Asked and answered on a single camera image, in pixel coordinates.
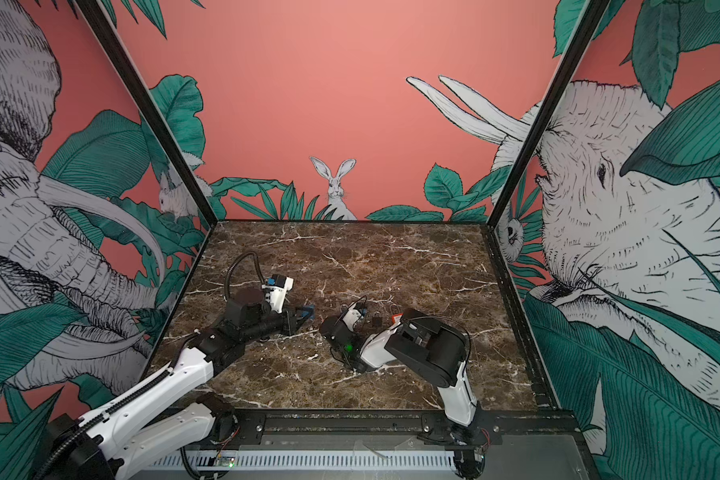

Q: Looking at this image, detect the blue padlock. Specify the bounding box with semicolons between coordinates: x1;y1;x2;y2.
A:
299;305;315;319

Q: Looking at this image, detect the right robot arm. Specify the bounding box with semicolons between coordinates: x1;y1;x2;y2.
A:
319;303;479;427

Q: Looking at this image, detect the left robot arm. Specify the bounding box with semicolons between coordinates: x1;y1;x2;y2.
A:
30;286;314;479

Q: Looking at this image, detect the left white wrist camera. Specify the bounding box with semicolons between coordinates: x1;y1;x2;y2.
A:
262;274;294;314

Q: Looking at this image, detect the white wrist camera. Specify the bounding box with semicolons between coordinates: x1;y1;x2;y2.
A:
341;302;367;332
262;274;294;314

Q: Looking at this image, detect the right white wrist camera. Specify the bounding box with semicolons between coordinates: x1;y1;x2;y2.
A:
341;302;367;332

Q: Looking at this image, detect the left black corrugated cable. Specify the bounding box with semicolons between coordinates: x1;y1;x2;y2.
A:
224;251;268;301

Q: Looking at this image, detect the white slotted cable duct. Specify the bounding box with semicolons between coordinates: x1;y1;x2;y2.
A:
149;449;457;472

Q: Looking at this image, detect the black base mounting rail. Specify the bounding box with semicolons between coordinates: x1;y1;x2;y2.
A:
228;409;578;447

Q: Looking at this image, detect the left black frame post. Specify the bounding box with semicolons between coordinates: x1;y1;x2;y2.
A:
75;0;218;230

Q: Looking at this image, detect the black frame post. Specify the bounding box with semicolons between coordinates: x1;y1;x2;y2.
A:
487;0;609;228
75;0;218;230

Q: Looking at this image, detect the right black frame post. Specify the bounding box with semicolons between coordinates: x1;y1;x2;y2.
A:
487;0;609;228

